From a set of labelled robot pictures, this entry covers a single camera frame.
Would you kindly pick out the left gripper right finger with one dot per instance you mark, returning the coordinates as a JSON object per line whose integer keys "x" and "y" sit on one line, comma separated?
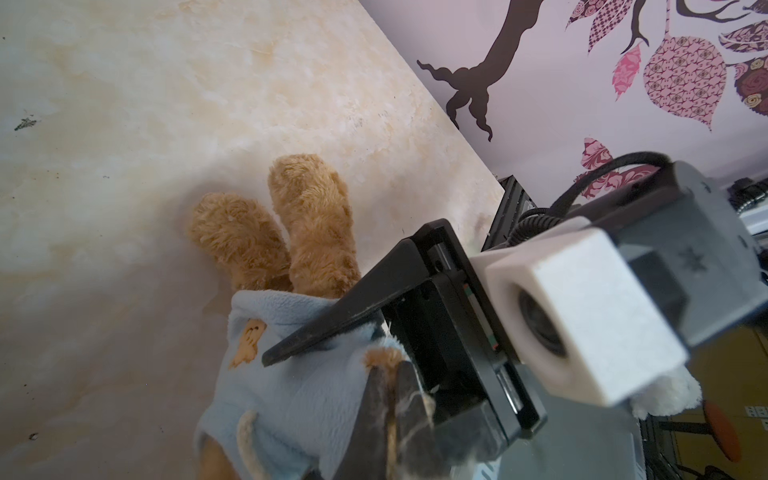
{"x": 415, "y": 453}

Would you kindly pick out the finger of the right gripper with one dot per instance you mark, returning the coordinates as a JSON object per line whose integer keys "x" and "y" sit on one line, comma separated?
{"x": 399, "y": 272}

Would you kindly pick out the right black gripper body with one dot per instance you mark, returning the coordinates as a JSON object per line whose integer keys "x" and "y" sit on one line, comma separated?
{"x": 454, "y": 339}

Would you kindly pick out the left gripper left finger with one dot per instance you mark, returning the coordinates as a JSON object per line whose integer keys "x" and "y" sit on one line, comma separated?
{"x": 367, "y": 454}

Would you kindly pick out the brown plush teddy bear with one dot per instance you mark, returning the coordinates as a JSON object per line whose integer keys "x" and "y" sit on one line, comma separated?
{"x": 302, "y": 244}

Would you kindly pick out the light blue fleece hoodie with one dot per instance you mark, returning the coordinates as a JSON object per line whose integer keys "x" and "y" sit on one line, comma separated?
{"x": 294, "y": 417}

